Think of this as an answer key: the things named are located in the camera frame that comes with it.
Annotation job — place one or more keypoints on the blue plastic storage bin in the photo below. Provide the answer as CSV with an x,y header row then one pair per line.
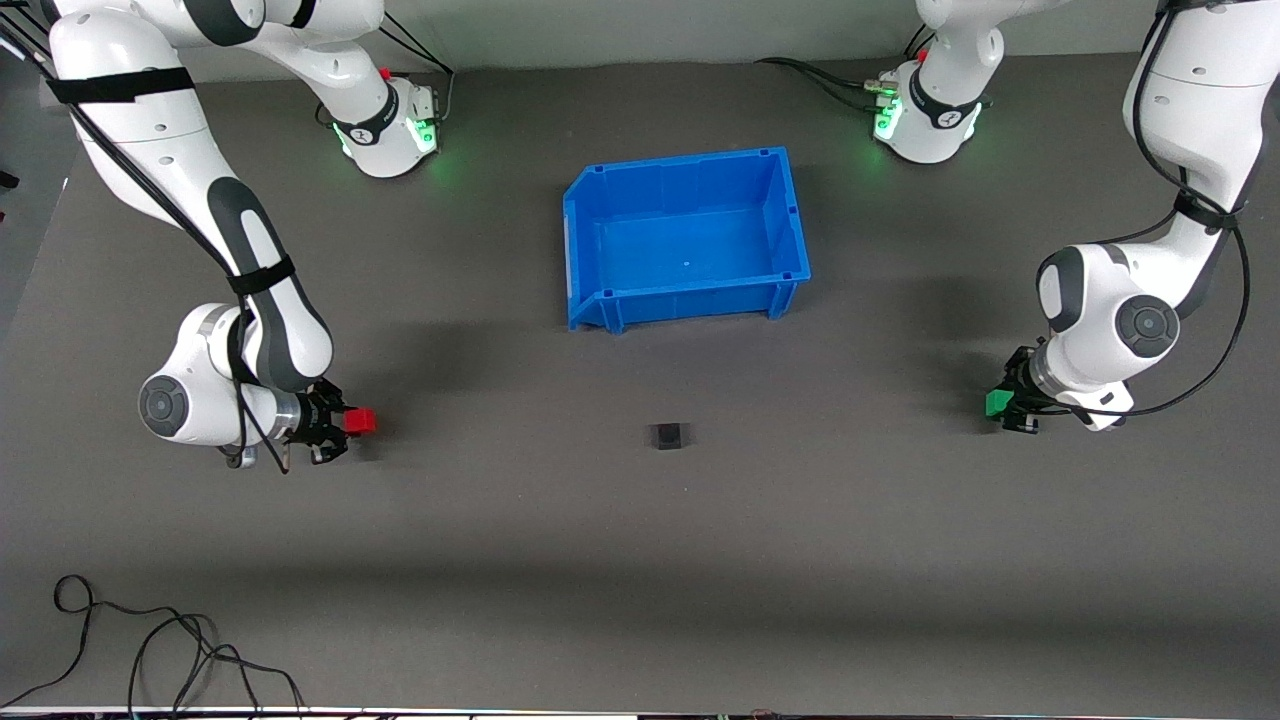
x,y
690,250

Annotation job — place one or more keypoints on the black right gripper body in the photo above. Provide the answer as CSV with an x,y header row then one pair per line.
x,y
317,416

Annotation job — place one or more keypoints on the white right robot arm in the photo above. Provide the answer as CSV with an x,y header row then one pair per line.
x,y
150,150

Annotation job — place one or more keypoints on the small black cube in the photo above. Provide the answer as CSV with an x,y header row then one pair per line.
x,y
668,436

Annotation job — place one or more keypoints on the small red cube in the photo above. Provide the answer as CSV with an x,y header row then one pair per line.
x,y
362,421

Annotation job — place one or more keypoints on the small green cube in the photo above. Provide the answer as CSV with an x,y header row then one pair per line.
x,y
997,404

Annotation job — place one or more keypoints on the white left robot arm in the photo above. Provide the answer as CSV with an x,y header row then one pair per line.
x,y
1190,110

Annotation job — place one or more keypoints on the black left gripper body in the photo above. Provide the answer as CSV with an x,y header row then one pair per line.
x,y
1022,381

